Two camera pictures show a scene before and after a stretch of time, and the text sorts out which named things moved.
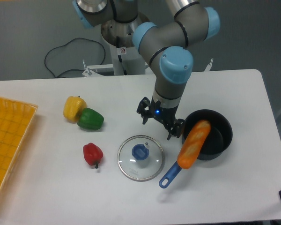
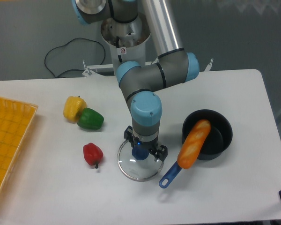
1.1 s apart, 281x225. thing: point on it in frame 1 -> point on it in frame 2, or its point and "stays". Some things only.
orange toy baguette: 193,144 stays
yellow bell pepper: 73,106 stays
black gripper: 166,115 -> 159,152
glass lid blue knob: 140,158 stays
